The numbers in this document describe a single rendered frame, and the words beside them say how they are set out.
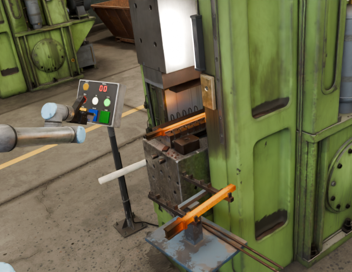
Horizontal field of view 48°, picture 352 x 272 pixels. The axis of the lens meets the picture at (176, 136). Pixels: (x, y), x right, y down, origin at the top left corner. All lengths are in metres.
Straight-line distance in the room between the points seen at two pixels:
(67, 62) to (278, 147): 5.27
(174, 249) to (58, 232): 1.62
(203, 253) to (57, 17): 5.65
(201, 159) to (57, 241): 1.51
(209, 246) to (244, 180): 0.42
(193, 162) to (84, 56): 5.58
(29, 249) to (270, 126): 2.07
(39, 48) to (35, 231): 3.99
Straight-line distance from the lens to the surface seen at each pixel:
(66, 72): 7.11
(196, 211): 1.66
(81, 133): 2.13
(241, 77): 1.87
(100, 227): 3.28
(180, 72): 2.14
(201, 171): 2.24
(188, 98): 2.55
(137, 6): 2.14
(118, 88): 2.54
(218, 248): 1.89
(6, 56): 6.89
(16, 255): 3.30
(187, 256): 1.87
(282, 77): 2.15
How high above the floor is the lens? 1.96
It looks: 26 degrees down
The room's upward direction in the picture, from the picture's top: 7 degrees counter-clockwise
